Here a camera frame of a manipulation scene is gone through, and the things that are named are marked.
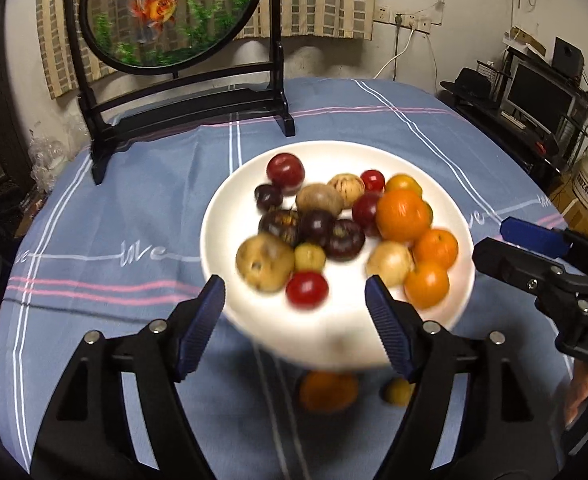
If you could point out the white oval plate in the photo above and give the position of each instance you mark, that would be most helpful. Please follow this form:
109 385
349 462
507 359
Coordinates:
334 157

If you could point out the computer monitor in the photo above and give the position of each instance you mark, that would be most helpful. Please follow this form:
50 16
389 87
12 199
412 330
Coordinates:
538 95

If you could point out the large yellow-green citrus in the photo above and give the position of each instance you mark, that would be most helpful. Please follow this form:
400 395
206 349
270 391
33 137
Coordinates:
429 209

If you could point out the clear plastic bags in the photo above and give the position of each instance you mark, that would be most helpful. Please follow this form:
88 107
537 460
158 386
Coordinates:
49 160

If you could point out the large red tomato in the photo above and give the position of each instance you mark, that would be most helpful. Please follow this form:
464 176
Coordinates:
307 289

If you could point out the large tan round fruit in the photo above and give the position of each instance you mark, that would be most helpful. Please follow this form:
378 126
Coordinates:
320 199

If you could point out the small yellow-green fruit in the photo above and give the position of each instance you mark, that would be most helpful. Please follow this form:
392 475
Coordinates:
397 391
310 257

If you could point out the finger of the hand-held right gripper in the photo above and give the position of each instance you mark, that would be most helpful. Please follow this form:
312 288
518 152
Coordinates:
531 235
503 260

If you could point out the pale pink ridged fruit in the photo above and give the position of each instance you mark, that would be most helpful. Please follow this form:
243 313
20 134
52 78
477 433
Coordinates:
346 186

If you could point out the large dark red plum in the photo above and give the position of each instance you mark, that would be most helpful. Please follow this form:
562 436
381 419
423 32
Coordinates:
285 173

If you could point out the small yellow-orange citrus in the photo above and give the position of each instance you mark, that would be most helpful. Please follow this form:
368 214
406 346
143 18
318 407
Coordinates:
402 182

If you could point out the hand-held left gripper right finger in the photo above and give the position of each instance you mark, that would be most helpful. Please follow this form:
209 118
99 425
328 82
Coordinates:
388 327

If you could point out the person's right hand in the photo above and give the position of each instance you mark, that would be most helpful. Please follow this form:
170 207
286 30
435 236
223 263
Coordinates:
579 390

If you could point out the blue striped tablecloth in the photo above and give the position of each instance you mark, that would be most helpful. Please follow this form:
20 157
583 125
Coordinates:
124 200

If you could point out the small dark purple plum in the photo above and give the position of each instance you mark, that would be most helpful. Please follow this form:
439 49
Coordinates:
317 227
268 196

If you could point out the small red cherry tomato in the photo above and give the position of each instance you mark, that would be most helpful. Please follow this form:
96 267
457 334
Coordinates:
372 180

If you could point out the black speaker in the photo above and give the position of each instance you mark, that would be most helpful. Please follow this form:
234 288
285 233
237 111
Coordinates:
568 57

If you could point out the small cardboard box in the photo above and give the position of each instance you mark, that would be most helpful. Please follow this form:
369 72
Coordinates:
523 40

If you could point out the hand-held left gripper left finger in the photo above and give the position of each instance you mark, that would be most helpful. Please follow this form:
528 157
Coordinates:
201 327

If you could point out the white wall outlet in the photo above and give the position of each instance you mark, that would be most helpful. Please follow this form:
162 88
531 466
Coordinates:
384 14

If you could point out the orange mandarin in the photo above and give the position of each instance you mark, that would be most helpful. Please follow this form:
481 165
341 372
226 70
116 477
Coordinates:
435 248
426 284
403 215
329 390

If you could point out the black computer desk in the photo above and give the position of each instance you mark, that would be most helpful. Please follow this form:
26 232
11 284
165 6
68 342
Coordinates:
513 135

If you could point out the small dark red plum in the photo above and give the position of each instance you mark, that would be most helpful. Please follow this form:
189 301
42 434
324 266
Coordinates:
364 210

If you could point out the dark brown water chestnut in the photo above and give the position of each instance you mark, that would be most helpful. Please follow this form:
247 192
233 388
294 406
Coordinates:
280 225
346 239

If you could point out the round goldfish table screen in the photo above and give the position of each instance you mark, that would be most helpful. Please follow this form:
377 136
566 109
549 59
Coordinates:
164 10

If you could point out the pale yellow round fruit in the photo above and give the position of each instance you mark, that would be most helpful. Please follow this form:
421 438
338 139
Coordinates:
389 263

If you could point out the patterned woven curtain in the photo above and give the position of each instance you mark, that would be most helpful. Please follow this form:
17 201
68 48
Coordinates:
324 0

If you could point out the yellow-brown potato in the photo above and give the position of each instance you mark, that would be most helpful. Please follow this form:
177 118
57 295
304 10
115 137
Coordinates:
265 262

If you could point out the black hat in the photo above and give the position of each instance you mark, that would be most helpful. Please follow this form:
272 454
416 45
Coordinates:
468 85

